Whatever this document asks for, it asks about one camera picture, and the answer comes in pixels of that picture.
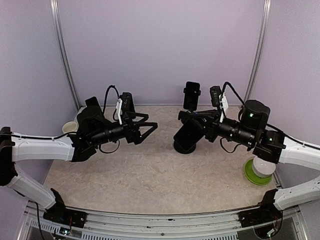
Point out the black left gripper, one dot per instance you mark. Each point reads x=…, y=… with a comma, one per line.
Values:
x=134, y=134

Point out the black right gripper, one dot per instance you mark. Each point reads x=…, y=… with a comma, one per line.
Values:
x=213, y=120

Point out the blue phone underneath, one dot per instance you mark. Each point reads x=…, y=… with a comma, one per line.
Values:
x=189, y=134

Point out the black phone silver case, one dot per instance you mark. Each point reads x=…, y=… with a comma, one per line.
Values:
x=93, y=104

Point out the clear phone case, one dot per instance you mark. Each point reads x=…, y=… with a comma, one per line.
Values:
x=131, y=105

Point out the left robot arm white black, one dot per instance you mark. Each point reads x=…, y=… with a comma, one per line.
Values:
x=93, y=131

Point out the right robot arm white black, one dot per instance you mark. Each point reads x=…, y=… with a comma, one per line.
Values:
x=272, y=145

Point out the cream ceramic mug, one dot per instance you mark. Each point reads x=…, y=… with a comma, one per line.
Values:
x=71, y=126

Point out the green plate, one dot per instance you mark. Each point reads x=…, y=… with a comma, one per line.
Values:
x=252, y=177

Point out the white bowl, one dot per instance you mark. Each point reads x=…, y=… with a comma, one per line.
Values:
x=262, y=168

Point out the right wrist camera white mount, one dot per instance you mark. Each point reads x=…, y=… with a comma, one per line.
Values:
x=219, y=100

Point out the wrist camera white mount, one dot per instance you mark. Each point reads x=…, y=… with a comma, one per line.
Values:
x=219, y=100
x=122, y=106

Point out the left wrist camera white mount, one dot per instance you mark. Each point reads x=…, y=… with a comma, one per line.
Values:
x=122, y=106

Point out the front aluminium rail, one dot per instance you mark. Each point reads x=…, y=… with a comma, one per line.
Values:
x=104, y=225

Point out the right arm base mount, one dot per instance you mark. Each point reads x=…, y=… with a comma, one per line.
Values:
x=258, y=216

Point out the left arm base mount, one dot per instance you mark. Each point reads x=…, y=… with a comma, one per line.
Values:
x=66, y=216

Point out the right aluminium frame post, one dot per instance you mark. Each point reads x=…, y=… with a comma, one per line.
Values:
x=259, y=48

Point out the aluminium frame post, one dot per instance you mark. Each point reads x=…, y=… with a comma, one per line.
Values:
x=259, y=48
x=54, y=6

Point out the left aluminium frame post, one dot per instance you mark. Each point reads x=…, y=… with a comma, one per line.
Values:
x=54, y=6

